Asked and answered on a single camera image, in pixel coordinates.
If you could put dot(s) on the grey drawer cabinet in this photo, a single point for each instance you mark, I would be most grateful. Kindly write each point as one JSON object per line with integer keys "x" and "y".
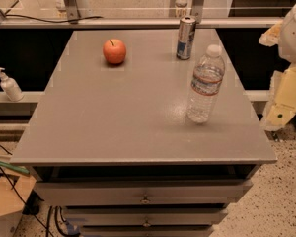
{"x": 95, "y": 123}

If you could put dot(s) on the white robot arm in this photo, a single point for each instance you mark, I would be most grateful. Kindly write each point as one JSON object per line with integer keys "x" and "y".
{"x": 283, "y": 34}

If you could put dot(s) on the green stick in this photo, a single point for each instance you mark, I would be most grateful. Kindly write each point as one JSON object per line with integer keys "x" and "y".
{"x": 18, "y": 169}

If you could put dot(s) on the clear plastic water bottle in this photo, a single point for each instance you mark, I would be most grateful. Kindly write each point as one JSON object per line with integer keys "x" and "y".
{"x": 207, "y": 77}

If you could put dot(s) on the grey drawer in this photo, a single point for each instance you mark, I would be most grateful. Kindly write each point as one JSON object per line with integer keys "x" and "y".
{"x": 152, "y": 231}
{"x": 144, "y": 216}
{"x": 142, "y": 193}

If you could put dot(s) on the red apple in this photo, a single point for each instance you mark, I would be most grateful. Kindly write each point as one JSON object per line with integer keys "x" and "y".
{"x": 114, "y": 51}

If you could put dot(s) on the silver blue energy drink can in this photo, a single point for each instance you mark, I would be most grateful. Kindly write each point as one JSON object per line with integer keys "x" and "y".
{"x": 185, "y": 37}

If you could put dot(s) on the cardboard box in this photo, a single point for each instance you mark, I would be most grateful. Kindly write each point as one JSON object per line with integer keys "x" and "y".
{"x": 14, "y": 191}

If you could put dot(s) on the top grey drawer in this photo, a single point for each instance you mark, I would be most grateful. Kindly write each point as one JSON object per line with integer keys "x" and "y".
{"x": 142, "y": 193}

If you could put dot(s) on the bottom grey drawer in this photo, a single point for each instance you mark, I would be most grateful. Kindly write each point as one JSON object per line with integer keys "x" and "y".
{"x": 152, "y": 231}

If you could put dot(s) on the white pump dispenser bottle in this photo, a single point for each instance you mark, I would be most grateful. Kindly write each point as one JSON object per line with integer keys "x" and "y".
{"x": 10, "y": 87}

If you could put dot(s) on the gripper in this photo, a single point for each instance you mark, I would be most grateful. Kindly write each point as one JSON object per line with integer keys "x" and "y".
{"x": 294, "y": 39}

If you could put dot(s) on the middle grey drawer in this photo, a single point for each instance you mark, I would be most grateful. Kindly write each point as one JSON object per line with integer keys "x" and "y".
{"x": 144, "y": 216}

